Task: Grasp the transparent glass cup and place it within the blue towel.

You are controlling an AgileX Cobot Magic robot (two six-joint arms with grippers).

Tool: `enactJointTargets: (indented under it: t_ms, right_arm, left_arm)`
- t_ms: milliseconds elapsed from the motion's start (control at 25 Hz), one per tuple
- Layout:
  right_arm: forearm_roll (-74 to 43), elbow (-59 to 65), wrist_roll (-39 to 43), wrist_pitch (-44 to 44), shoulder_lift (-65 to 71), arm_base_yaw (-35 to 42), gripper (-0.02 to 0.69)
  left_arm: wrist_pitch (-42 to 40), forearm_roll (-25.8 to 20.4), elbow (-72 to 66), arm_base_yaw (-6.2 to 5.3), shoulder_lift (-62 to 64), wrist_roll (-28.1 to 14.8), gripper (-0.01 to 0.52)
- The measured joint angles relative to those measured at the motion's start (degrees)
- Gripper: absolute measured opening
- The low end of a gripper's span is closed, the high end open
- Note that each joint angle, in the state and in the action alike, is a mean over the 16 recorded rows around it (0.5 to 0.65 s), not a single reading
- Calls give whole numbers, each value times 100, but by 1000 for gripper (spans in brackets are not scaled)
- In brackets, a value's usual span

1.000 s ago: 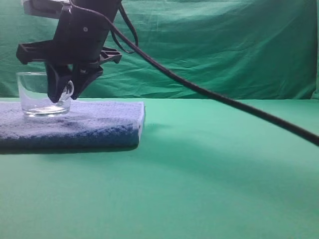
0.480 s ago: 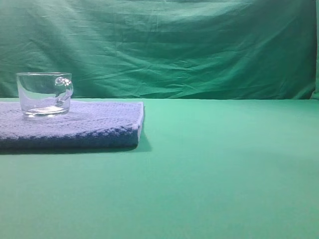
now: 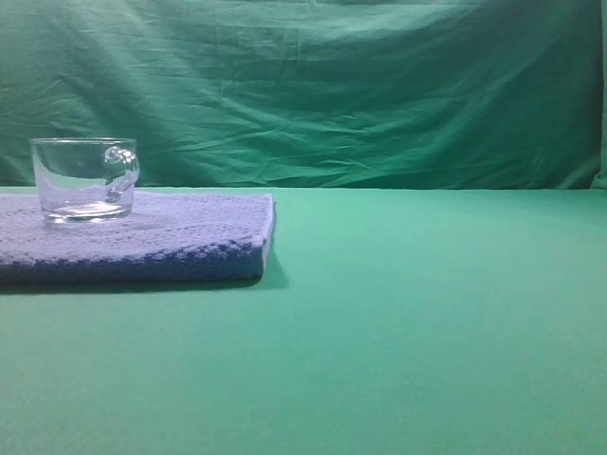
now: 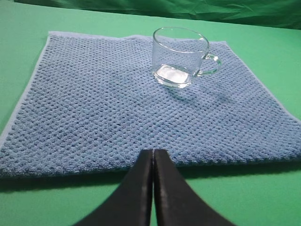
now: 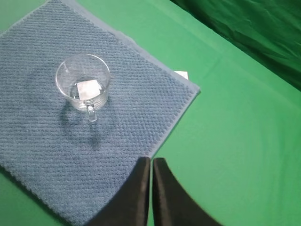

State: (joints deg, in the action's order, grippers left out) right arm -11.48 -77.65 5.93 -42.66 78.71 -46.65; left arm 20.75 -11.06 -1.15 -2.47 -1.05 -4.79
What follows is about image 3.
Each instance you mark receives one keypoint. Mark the transparent glass cup with handle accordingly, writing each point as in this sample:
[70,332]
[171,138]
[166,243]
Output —
[85,179]

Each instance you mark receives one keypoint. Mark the folded blue towel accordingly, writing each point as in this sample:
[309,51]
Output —
[178,237]

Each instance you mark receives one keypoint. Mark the green backdrop cloth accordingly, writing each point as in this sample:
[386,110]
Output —
[423,95]

